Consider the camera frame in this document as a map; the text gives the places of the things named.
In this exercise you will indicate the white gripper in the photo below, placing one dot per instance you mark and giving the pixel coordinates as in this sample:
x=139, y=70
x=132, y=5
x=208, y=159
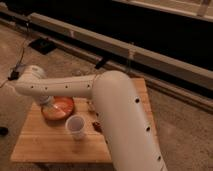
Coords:
x=49, y=107

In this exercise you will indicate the orange ceramic bowl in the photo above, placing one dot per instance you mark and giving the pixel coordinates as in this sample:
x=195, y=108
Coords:
x=64, y=108

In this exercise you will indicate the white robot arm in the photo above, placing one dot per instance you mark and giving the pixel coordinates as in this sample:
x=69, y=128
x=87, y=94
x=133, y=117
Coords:
x=119, y=109

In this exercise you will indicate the white plastic cup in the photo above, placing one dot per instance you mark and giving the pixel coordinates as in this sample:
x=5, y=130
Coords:
x=75, y=126

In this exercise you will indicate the wooden board table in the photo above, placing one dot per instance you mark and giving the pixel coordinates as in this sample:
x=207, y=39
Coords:
x=42, y=141

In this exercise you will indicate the small white figurine bottle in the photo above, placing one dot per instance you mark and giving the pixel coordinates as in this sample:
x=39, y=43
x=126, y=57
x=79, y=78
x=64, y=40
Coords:
x=90, y=106

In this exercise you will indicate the black object at left edge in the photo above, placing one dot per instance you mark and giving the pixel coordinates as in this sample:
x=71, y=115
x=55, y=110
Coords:
x=3, y=131

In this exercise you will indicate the dark red oblong object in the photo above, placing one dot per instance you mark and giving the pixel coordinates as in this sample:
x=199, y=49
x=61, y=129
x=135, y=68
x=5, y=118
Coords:
x=97, y=126

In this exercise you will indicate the black floor plate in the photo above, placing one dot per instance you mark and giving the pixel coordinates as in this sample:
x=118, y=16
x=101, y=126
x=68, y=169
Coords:
x=44, y=46

